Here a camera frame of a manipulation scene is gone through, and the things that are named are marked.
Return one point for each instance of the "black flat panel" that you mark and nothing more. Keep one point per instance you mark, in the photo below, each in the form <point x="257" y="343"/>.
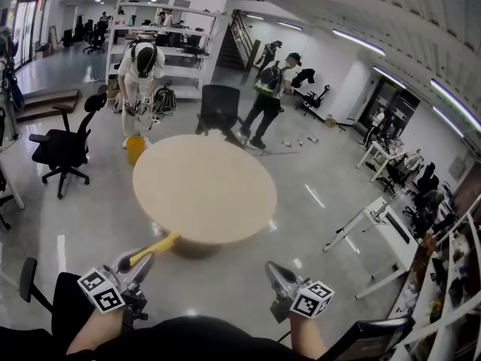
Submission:
<point x="372" y="338"/>

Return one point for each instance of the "person's left forearm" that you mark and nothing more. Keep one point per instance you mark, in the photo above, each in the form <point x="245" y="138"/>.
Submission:
<point x="94" y="331"/>

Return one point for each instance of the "black office chair with armrests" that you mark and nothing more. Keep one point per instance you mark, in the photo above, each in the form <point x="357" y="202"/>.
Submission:
<point x="313" y="99"/>

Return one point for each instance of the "white rack with clutter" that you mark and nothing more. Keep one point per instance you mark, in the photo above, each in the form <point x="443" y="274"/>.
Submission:
<point x="447" y="295"/>

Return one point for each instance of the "long white desk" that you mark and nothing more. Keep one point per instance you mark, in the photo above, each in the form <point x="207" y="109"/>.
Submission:
<point x="396" y="235"/>

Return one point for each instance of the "yellow bucket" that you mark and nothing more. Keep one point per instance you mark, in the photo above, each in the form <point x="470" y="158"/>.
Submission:
<point x="135" y="149"/>

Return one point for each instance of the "yellow utility knife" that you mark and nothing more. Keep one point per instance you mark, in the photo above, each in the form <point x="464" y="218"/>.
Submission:
<point x="159" y="244"/>

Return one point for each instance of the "black mesh-back office chair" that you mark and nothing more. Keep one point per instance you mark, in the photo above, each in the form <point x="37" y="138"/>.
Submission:
<point x="219" y="105"/>

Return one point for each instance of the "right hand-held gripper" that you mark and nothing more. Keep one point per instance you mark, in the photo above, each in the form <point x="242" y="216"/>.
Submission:
<point x="312" y="299"/>

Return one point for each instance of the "round wooden table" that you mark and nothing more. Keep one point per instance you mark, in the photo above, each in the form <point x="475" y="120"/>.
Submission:
<point x="204" y="188"/>

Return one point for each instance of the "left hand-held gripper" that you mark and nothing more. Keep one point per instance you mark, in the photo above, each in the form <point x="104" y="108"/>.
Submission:
<point x="101" y="293"/>

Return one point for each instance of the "small white desk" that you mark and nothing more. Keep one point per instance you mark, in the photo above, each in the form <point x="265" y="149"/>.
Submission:
<point x="379" y="152"/>

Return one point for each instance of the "dark staircase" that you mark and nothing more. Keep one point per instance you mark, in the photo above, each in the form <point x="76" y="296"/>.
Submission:
<point x="235" y="49"/>

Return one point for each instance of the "person's black clothing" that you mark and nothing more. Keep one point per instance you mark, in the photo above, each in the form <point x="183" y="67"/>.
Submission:
<point x="188" y="338"/>

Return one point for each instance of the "person's right forearm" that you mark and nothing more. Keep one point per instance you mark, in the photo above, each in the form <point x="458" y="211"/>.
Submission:
<point x="306" y="337"/>

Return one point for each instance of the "wooden step platform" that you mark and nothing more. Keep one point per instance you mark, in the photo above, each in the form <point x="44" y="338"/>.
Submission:
<point x="49" y="104"/>

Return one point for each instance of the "white shelving unit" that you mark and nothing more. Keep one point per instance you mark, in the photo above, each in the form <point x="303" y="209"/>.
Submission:
<point x="176" y="51"/>

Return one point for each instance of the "black office chair with headrest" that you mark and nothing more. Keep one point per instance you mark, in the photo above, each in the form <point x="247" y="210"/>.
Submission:
<point x="62" y="149"/>

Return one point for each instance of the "black armchair with padded armrest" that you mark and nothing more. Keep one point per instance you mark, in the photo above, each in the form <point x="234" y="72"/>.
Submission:
<point x="69" y="303"/>

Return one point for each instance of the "black jacket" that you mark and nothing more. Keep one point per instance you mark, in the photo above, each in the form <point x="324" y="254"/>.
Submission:
<point x="303" y="76"/>

